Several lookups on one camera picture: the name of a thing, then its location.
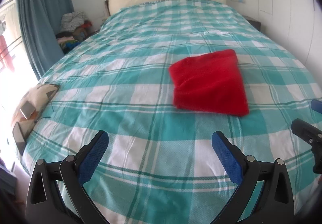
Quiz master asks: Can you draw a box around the patterned beige pillow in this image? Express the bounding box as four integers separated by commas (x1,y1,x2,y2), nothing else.
11,83,60,139

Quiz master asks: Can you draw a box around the dark bedside table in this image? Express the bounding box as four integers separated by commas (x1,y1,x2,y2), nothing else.
243,15,261,31

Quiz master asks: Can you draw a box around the silver phone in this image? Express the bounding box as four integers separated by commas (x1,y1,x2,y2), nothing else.
20,101,36,120

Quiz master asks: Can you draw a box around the black tablet device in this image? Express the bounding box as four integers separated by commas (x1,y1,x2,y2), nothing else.
12,122,26,155

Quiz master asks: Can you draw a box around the pile of clothes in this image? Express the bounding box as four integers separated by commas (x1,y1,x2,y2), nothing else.
56,11,92,55

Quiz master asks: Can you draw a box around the hanging red garment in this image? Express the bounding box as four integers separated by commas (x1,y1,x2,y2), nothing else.
0,35,14,71

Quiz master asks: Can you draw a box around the blue curtain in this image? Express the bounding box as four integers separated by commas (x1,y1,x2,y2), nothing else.
16,0,74,79

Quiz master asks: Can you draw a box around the white wardrobe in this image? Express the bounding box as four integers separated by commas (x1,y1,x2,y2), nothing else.
254,0,322,69

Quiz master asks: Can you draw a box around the red knit sweater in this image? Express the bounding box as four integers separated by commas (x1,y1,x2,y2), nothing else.
169,49,249,117

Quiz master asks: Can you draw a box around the teal plaid bed cover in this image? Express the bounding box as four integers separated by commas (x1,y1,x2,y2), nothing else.
21,0,321,223

